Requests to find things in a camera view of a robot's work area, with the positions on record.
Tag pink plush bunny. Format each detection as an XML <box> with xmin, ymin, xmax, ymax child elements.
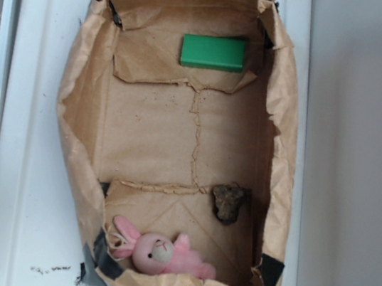
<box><xmin>112</xmin><ymin>215</ymin><xmax>217</xmax><ymax>280</ymax></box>

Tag brown paper bag tray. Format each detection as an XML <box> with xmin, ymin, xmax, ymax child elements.
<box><xmin>57</xmin><ymin>0</ymin><xmax>299</xmax><ymax>286</ymax></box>

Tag brown rock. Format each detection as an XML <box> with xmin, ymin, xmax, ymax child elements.
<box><xmin>213</xmin><ymin>182</ymin><xmax>252</xmax><ymax>226</ymax></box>

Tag green rectangular block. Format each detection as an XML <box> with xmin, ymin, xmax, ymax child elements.
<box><xmin>180</xmin><ymin>34</ymin><xmax>246</xmax><ymax>73</ymax></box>

